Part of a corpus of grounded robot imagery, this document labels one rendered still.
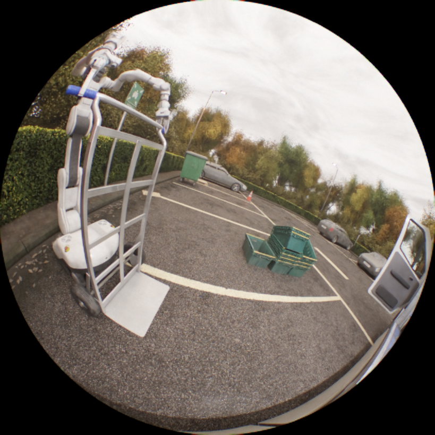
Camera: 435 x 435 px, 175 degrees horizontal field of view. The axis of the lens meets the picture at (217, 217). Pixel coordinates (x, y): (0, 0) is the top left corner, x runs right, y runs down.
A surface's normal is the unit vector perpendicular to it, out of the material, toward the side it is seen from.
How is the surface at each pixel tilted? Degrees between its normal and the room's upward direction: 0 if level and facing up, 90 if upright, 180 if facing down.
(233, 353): 0
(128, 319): 0
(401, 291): 87
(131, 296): 0
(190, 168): 94
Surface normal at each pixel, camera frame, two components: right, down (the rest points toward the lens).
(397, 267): -0.87, -0.15
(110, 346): 0.36, -0.88
